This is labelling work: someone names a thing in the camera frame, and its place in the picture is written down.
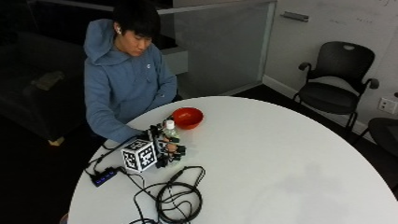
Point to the clear bottle with white cap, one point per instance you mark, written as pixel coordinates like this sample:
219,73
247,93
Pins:
170,132

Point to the white marker cube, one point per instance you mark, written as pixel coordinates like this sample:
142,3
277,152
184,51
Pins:
138,155

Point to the red bowl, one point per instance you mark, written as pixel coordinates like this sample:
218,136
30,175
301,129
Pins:
186,117

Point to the black usb hub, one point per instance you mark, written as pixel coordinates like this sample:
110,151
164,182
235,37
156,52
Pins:
104,176

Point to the the person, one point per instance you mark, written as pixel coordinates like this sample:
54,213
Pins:
120,81

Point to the glass partition panel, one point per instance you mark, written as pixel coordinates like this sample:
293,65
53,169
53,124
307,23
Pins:
219,46

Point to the dark sofa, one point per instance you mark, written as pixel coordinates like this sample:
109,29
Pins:
37,93

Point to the grey cushion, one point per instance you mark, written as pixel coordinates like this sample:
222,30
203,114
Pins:
46,80

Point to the white earbud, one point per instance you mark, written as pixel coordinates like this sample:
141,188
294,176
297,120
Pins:
117,30

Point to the black armchair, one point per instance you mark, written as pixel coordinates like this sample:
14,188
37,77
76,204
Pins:
331,90
385,132

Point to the grey wall tray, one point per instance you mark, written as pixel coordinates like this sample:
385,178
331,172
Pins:
294,16

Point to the white wall outlet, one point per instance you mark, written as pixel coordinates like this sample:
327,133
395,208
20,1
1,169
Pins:
387,105

